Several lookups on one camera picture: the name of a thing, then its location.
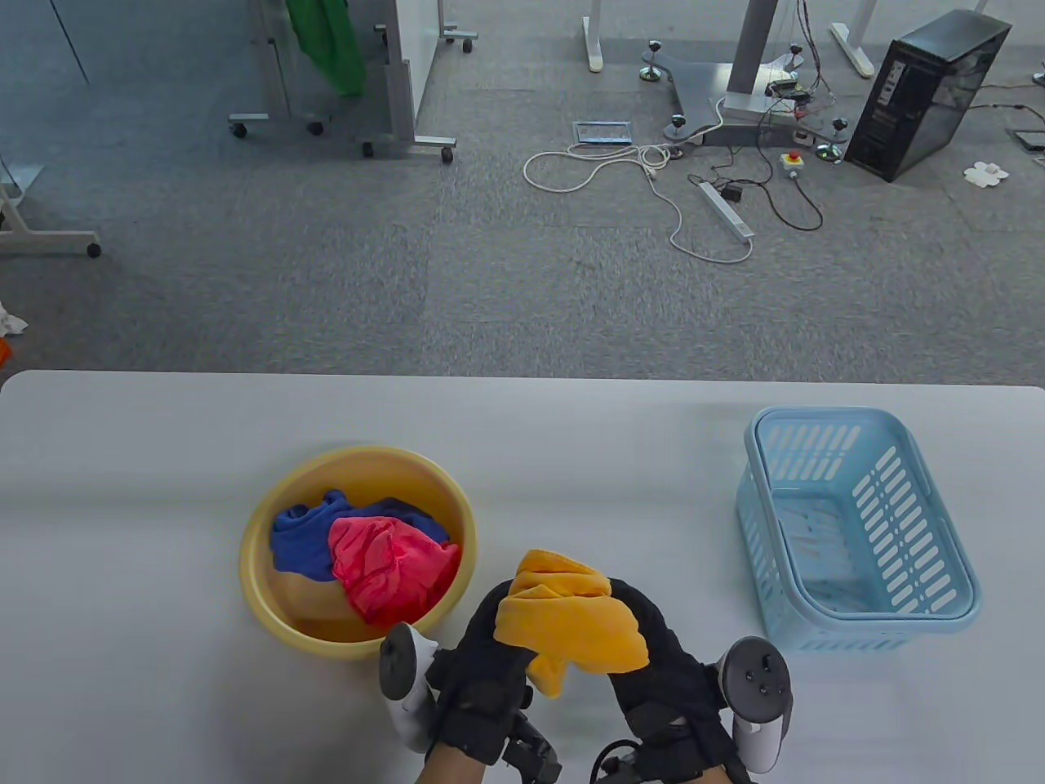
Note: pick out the person's right fingers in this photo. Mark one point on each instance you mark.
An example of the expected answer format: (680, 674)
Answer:
(641, 608)

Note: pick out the grey floor outlet plate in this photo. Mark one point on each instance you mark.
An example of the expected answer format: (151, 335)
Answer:
(1031, 139)

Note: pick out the white power strip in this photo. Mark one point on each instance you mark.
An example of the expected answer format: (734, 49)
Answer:
(727, 211)

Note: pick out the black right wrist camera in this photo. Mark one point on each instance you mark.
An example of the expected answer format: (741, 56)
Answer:
(624, 763)

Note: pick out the yellow cloth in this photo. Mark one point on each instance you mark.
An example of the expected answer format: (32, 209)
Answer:
(567, 625)

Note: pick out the white controller on right wrist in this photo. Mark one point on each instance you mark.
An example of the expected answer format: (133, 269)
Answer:
(759, 694)

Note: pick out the person's right hand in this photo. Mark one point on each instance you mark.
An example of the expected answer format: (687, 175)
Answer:
(673, 694)

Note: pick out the person's left forearm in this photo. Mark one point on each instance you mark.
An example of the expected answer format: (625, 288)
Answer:
(449, 768)

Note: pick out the blue cloth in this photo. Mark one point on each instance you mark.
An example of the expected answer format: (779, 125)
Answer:
(298, 543)

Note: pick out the black power adapter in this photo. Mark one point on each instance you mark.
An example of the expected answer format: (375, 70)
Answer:
(730, 193)

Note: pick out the grey wheeled metal frame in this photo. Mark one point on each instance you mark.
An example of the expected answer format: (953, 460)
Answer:
(277, 114)

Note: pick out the grey wheeled stand base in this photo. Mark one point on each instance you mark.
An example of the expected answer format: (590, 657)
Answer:
(49, 237)

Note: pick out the black computer tower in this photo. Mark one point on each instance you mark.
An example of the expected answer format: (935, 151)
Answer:
(931, 98)

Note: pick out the person's left hand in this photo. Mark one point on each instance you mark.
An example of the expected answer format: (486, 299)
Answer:
(478, 686)

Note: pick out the light blue plastic basket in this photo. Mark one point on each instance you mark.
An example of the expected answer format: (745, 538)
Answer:
(922, 604)

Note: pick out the person's left fingers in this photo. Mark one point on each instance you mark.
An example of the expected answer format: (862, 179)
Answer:
(488, 608)

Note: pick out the white desk leg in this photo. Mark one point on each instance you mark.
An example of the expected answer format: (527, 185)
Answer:
(853, 45)
(593, 41)

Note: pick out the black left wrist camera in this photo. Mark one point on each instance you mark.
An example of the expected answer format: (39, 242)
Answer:
(531, 747)

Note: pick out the yellow plastic basin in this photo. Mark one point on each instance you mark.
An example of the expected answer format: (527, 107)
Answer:
(269, 596)

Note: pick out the whiteboard on wheeled stand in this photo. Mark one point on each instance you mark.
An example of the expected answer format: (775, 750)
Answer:
(408, 65)

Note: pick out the red cloth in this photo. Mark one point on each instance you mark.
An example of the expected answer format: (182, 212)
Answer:
(388, 563)

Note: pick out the metal floor outlet box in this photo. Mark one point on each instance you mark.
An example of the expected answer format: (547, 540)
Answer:
(602, 133)

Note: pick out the orange object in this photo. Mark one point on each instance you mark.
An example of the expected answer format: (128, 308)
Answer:
(4, 351)

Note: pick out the emergency stop button box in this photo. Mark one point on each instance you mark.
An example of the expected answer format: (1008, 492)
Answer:
(792, 166)

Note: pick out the white controller on wrist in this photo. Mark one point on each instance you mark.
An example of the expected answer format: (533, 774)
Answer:
(759, 694)
(404, 661)

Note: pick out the white crumpled cloth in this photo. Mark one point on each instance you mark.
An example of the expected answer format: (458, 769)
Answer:
(11, 321)

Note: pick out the green hanging cloth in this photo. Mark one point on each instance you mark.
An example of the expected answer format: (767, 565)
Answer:
(331, 41)

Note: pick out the white controller on left wrist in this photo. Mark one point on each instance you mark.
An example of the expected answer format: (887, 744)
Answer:
(404, 661)

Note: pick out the grey desk column with base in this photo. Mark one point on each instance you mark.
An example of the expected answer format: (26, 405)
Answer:
(747, 73)

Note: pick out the white paper piece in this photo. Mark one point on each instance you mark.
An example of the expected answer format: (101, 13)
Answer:
(986, 174)

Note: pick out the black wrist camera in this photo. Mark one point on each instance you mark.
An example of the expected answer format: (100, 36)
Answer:
(624, 763)
(531, 747)

